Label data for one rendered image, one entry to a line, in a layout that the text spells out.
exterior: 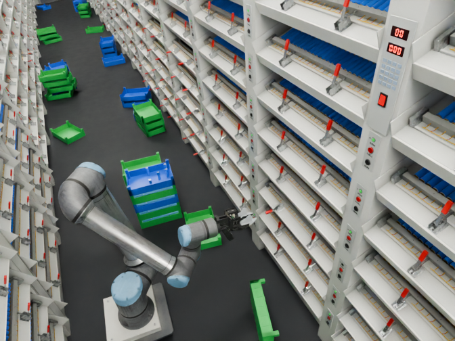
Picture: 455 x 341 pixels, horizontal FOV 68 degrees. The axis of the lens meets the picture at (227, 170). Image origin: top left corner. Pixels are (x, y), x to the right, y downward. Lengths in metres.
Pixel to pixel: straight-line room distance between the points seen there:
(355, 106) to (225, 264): 1.43
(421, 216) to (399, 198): 0.07
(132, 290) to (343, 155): 1.15
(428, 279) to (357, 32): 0.70
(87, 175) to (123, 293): 0.60
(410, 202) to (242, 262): 1.36
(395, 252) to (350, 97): 0.49
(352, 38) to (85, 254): 2.08
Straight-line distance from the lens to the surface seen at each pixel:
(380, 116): 0.95
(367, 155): 1.03
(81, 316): 2.23
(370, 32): 0.99
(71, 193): 1.46
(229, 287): 2.09
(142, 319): 1.92
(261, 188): 1.84
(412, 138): 0.94
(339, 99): 1.08
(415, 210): 1.03
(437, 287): 1.13
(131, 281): 1.78
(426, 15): 0.84
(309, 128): 1.27
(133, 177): 2.41
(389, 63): 0.90
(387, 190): 1.06
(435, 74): 0.84
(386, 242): 1.18
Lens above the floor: 1.79
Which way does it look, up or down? 39 degrees down
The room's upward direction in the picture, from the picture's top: 5 degrees counter-clockwise
